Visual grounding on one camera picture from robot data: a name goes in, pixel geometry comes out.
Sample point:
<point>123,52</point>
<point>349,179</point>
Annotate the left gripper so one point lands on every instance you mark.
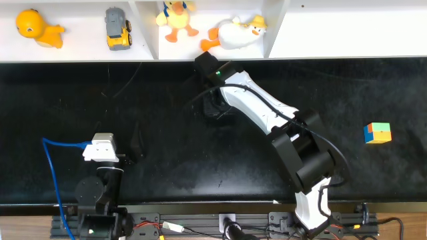
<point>126,158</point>

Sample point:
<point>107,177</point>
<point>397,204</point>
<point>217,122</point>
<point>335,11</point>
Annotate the grey and yellow toy truck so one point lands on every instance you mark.
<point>116,30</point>

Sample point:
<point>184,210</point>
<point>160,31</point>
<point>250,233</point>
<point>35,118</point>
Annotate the yellow rubber duck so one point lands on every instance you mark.
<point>30,25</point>

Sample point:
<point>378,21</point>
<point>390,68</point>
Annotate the many-coloured puzzle cube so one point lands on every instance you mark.
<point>378,133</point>

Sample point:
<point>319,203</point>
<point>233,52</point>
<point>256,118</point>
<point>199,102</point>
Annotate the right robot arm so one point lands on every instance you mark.
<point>253,103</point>

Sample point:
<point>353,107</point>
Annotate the yellow plush duck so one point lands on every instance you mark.
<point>178,20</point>

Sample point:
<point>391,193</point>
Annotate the white plush duck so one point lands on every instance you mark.
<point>235,35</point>

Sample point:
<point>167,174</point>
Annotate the white shelf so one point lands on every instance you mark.
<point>333,36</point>

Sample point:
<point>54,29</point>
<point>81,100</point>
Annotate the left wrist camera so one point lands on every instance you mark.
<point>101,148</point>

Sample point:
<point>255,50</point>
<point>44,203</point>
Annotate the mounting rail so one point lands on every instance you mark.
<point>200,225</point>

